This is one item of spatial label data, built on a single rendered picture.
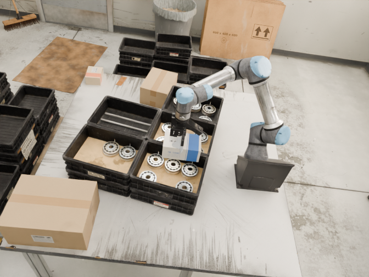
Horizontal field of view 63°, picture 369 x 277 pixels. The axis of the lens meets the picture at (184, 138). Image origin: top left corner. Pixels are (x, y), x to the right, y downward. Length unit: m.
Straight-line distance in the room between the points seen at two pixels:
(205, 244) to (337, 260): 1.44
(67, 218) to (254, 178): 1.10
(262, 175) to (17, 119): 1.95
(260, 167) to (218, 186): 0.31
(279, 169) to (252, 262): 0.56
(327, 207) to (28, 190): 2.51
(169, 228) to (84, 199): 0.50
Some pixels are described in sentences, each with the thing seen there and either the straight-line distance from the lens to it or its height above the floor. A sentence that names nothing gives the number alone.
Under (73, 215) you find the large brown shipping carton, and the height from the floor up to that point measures 0.90.
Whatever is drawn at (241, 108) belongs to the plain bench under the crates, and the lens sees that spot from 2.61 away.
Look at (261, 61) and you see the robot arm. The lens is 1.68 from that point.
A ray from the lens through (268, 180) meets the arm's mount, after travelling 2.00.
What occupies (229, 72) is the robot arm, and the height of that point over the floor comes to 1.38.
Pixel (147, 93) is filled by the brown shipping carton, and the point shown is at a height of 0.82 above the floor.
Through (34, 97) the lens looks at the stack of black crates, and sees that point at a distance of 3.16.
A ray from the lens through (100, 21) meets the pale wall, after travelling 4.92.
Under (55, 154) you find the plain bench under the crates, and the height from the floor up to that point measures 0.70.
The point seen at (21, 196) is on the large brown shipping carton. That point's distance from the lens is 1.77.
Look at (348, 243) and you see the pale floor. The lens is 3.08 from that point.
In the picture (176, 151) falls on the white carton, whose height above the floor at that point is 1.11.
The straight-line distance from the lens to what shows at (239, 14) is 4.49.
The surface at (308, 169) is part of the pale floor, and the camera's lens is 3.39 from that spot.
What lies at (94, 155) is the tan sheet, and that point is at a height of 0.83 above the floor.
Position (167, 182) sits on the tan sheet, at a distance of 1.81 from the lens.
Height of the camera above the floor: 2.30
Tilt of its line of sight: 46 degrees down
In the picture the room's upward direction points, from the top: 10 degrees clockwise
